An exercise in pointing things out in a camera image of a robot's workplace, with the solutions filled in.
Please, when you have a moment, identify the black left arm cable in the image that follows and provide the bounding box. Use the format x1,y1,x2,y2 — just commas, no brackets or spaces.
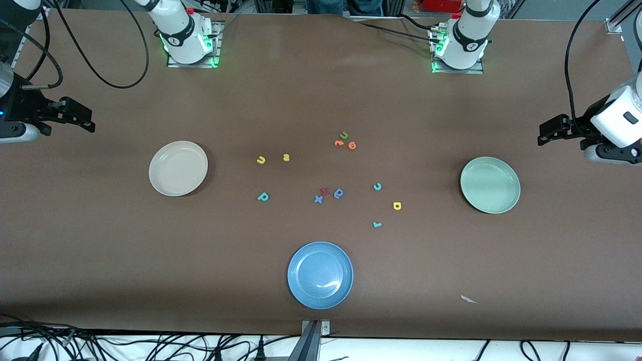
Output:
565,0,602,136

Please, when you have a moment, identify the aluminium frame post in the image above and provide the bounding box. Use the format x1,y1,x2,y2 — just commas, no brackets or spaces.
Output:
604,0,642,35

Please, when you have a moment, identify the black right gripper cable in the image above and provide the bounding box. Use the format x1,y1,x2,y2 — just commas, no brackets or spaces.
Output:
23,8,64,91

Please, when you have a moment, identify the beige plate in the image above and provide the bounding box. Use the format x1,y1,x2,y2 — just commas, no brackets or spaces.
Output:
148,141,209,197

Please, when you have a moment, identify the black tabletop cable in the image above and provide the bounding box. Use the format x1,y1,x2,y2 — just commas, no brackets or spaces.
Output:
357,20,434,41
399,14,442,32

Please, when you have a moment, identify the black equipment rack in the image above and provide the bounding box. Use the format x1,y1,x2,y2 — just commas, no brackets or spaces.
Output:
253,0,295,14

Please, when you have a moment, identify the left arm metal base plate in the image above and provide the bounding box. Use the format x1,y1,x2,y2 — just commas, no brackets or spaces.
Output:
429,24,485,75

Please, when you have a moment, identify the red box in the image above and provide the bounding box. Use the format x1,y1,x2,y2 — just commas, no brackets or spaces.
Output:
423,0,463,13

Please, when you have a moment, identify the aluminium table side rail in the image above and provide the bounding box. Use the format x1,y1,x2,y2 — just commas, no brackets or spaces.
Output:
9,8,50,68

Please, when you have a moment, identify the brown table cover sheet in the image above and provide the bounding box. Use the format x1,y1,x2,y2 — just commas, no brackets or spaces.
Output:
0,9,642,342

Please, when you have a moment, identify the aluminium table edge bracket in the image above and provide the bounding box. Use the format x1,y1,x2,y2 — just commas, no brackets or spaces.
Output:
287,319,332,361

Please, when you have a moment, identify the green plate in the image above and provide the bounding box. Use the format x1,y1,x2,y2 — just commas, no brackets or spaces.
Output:
460,156,521,215

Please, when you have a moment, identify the blue plate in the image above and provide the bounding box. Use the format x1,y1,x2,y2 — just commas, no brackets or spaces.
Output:
287,242,354,310

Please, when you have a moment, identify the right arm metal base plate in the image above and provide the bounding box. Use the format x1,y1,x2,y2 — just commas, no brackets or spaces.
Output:
167,19,224,69

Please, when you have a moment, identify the long black right arm cable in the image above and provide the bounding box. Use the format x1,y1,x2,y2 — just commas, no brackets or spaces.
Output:
48,0,150,90

